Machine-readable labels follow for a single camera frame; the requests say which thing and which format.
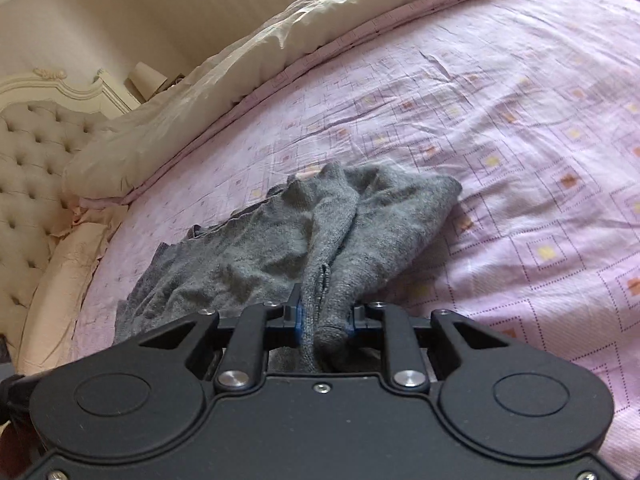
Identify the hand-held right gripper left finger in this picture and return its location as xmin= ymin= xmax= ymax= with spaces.
xmin=137 ymin=301 xmax=305 ymax=392

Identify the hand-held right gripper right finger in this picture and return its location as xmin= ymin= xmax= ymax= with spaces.
xmin=344 ymin=301 xmax=512 ymax=392

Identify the grey argyle sweater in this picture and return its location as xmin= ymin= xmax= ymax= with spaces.
xmin=114 ymin=160 xmax=463 ymax=376

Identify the cream pillow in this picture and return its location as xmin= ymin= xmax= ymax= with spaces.
xmin=17 ymin=207 xmax=126 ymax=376

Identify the pink patterned bedsheet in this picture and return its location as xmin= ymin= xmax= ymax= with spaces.
xmin=70 ymin=0 xmax=640 ymax=461

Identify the cream tufted headboard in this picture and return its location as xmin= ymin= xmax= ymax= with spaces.
xmin=0 ymin=67 xmax=143 ymax=356

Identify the cream duvet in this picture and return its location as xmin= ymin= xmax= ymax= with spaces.
xmin=61 ymin=0 xmax=608 ymax=201

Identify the cream bedside lamp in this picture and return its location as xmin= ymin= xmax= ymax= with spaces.
xmin=127 ymin=61 xmax=168 ymax=98

